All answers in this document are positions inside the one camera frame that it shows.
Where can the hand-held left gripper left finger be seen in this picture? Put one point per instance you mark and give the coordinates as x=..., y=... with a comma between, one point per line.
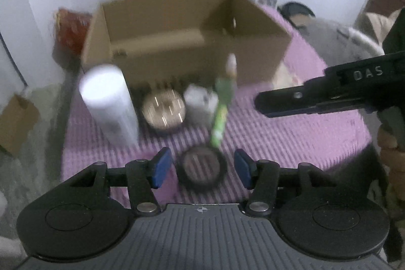
x=160, y=168

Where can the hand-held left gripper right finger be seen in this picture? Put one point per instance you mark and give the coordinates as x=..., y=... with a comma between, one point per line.
x=244, y=168

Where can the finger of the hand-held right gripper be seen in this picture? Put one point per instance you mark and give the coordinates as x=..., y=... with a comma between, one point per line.
x=297, y=99

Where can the black tape roll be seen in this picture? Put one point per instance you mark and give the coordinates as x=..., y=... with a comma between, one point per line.
x=201, y=167

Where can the light green tube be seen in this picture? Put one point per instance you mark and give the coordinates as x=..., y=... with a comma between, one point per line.
x=219, y=127

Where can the green dropper bottle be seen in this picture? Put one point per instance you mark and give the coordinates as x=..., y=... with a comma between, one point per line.
x=226, y=89

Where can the person's right hand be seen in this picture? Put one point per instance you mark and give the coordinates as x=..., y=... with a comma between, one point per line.
x=388, y=149

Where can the grey cushion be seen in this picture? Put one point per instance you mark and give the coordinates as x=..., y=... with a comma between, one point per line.
x=335, y=42

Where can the purple checked blanket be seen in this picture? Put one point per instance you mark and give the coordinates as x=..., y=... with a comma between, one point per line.
x=300, y=143

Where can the beige cloth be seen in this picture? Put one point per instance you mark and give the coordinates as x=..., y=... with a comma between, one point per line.
x=376, y=26

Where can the round gold tin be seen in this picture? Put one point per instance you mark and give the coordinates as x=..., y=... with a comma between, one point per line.
x=163, y=110

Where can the small white container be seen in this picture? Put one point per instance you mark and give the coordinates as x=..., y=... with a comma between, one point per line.
x=197, y=105

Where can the white cylindrical bottle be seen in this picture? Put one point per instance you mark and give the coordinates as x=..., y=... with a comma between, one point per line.
x=109, y=105

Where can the black round object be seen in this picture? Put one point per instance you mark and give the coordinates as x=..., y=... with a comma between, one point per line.
x=297, y=12

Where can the small brown cardboard box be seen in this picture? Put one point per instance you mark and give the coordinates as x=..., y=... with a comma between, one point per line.
x=17, y=124

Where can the red patterned bag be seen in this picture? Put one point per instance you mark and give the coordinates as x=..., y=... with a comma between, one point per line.
x=71, y=31

